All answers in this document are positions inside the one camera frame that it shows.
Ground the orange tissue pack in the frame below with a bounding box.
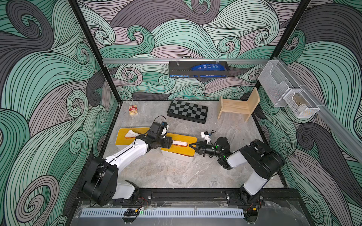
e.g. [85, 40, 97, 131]
[124, 130, 140, 138]
[172, 140, 188, 147]

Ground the yellow bamboo lid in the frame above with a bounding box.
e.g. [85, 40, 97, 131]
[115, 127, 149, 146]
[161, 133, 198, 157]

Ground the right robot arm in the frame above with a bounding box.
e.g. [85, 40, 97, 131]
[189, 137, 285, 204]

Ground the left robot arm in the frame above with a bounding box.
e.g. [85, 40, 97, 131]
[81, 121, 173, 206]

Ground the small red card box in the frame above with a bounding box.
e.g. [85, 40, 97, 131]
[129, 105, 138, 115]

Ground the black chessboard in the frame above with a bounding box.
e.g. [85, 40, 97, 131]
[167, 100, 208, 124]

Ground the small wooden chair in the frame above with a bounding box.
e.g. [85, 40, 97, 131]
[217, 88, 260, 122]

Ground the blue object in basket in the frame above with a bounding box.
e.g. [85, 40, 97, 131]
[191, 64, 226, 71]

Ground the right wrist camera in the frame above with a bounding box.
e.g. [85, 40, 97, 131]
[200, 131, 211, 144]

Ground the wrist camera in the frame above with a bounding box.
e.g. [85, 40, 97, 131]
[200, 131, 211, 144]
[161, 121, 169, 137]

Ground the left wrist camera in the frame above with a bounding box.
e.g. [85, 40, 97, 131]
[161, 121, 169, 137]

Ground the white slotted cable duct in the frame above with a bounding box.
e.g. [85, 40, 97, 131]
[80, 208, 244, 218]

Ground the black wall shelf basket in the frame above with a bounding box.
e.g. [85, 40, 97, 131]
[169, 61, 230, 78]

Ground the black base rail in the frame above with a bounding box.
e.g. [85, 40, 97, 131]
[77, 187, 300, 202]

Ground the aluminium wall rail back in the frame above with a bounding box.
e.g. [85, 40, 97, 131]
[102, 58, 269, 65]

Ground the aluminium wall rail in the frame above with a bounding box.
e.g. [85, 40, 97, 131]
[273, 56, 362, 163]
[102, 58, 269, 65]

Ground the clear plastic wall bin large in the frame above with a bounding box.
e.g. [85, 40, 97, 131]
[258, 60, 292, 107]

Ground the clear plastic wall bin small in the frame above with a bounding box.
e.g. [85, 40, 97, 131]
[283, 88, 320, 119]

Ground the aluminium wall rail right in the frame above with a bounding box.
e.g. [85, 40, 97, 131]
[273, 56, 362, 163]

